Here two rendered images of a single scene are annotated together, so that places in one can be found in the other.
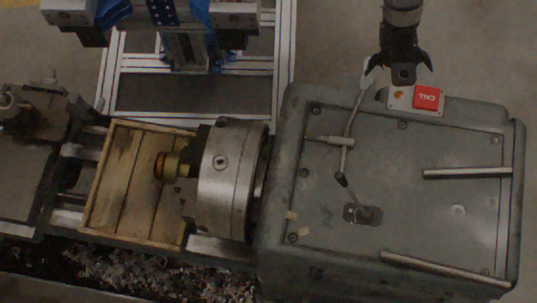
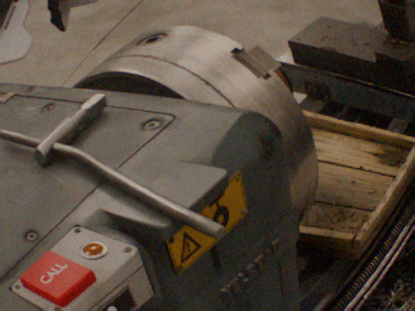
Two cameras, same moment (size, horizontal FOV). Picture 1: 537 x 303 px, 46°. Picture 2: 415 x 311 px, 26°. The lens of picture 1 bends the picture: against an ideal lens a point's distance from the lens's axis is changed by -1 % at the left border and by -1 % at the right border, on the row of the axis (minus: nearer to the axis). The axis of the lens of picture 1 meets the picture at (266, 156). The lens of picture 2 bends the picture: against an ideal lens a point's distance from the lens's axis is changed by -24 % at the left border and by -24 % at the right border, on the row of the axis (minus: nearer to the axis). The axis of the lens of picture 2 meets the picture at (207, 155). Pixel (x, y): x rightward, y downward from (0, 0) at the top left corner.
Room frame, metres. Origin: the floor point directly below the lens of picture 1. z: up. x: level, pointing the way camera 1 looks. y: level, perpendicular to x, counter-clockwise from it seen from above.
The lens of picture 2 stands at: (1.05, -0.92, 1.71)
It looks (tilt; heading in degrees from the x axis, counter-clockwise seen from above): 29 degrees down; 115
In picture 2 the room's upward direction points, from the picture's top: 12 degrees counter-clockwise
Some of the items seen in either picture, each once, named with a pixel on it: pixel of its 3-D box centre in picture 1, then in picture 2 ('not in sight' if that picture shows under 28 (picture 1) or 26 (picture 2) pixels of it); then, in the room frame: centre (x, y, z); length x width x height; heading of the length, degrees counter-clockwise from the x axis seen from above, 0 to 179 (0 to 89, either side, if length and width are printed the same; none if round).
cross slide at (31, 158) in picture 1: (25, 150); (390, 57); (0.73, 0.70, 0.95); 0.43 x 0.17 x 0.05; 164
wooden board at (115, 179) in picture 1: (145, 183); (316, 179); (0.62, 0.36, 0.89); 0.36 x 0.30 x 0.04; 164
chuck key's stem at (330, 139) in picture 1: (330, 139); (69, 128); (0.55, -0.15, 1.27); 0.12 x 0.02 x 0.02; 75
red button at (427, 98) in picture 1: (426, 99); (56, 281); (0.64, -0.39, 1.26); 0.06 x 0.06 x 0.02; 74
